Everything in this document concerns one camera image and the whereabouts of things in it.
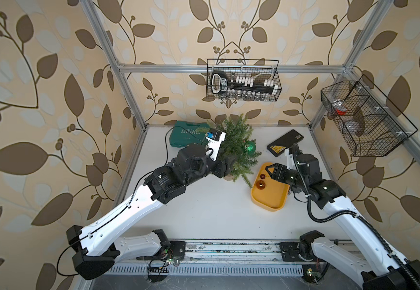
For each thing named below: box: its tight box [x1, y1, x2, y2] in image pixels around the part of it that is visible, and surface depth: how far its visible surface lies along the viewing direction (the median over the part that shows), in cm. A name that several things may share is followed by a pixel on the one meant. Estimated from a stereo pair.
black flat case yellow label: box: [266, 129, 305, 158], surface depth 114 cm
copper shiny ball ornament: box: [255, 180, 266, 190], surface depth 93 cm
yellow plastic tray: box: [250, 162, 291, 213], surface depth 92 cm
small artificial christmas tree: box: [197, 114, 262, 188], surface depth 74 cm
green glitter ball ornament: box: [245, 140, 257, 155], surface depth 72 cm
